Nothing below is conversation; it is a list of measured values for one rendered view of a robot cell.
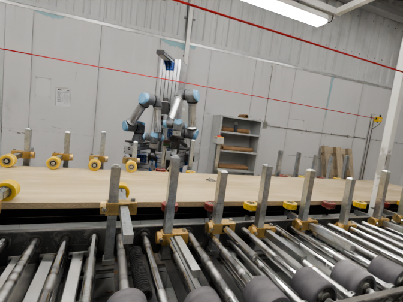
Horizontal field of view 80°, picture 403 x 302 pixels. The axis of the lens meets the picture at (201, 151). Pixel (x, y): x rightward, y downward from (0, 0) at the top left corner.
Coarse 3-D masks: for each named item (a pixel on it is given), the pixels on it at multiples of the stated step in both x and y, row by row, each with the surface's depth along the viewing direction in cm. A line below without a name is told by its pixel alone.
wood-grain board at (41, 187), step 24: (0, 168) 144; (24, 168) 151; (48, 168) 158; (72, 168) 166; (24, 192) 110; (48, 192) 114; (72, 192) 117; (96, 192) 122; (144, 192) 131; (192, 192) 142; (240, 192) 156; (288, 192) 172; (312, 192) 181; (336, 192) 192; (360, 192) 203
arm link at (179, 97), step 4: (180, 92) 243; (176, 96) 241; (180, 96) 242; (176, 100) 240; (180, 100) 242; (172, 104) 240; (176, 104) 238; (180, 104) 242; (172, 108) 235; (176, 108) 236; (172, 112) 233; (176, 112) 236; (168, 116) 232; (172, 116) 231; (164, 120) 229; (168, 120) 228; (172, 120) 228; (164, 124) 228; (168, 124) 227; (172, 124) 226
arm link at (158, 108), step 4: (156, 96) 247; (160, 100) 252; (156, 104) 249; (160, 104) 251; (156, 108) 250; (160, 108) 252; (156, 112) 250; (160, 112) 252; (156, 116) 250; (160, 116) 252; (156, 120) 250; (160, 120) 252; (156, 124) 250; (160, 124) 252; (156, 128) 250; (160, 128) 252; (156, 132) 250; (160, 132) 251; (160, 136) 251; (160, 140) 253
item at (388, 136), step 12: (300, 0) 195; (312, 0) 198; (360, 0) 188; (372, 0) 183; (324, 12) 213; (336, 12) 208; (396, 72) 161; (396, 84) 160; (396, 96) 160; (396, 108) 160; (396, 120) 161; (384, 132) 165; (384, 144) 164; (384, 156) 164; (384, 168) 164; (372, 192) 169; (372, 204) 169
